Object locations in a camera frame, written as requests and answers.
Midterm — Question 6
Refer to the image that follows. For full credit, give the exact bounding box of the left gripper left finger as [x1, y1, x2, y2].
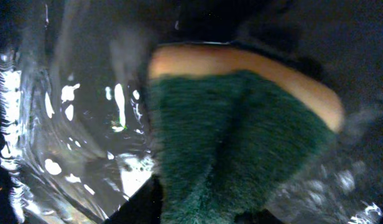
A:
[103, 175, 163, 224]

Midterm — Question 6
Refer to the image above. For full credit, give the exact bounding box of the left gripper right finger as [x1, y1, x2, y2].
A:
[234, 209, 284, 224]

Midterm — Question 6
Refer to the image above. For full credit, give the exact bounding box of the yellow green sponge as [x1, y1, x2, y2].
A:
[147, 44, 344, 223]

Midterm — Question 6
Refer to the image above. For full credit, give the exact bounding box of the black rectangular water tray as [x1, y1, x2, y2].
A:
[0, 1, 383, 223]

